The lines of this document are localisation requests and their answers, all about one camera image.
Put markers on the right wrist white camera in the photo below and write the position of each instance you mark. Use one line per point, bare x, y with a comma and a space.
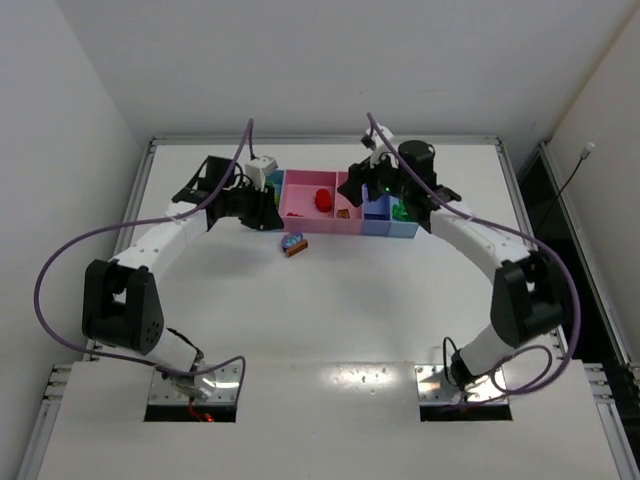
376, 139

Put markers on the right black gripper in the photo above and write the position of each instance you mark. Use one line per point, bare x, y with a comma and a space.
360, 180

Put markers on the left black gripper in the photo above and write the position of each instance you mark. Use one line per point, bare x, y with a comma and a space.
260, 208

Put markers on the white front board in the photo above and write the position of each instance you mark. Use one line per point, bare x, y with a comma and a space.
322, 421

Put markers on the pink divided tray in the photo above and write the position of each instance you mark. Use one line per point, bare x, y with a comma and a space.
298, 191

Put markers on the wrist white camera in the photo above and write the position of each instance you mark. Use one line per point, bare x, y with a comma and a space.
376, 139
258, 169

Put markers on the left light blue bin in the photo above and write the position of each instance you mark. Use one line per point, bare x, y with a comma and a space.
276, 179

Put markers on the right light blue bin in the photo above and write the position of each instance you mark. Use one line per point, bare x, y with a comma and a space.
402, 229

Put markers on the purple flower lego piece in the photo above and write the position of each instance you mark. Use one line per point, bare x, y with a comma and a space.
290, 240

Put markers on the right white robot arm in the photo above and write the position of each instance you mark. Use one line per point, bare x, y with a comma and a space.
531, 295

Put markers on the red round lego piece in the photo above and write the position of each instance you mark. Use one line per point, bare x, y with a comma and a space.
323, 200

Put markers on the periwinkle blue bin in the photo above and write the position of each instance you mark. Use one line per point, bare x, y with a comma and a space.
379, 206

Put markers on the light blue bin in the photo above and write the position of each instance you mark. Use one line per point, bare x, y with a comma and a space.
276, 179
402, 229

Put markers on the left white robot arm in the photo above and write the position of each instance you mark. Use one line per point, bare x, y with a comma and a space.
121, 304

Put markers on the purple lego brick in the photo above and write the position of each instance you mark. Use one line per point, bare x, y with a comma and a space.
376, 217

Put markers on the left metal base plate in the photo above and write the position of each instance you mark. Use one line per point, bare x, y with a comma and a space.
216, 389

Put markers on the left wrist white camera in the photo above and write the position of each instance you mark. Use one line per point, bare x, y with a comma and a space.
258, 169

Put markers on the green lego brick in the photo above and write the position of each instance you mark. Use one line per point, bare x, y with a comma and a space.
399, 213

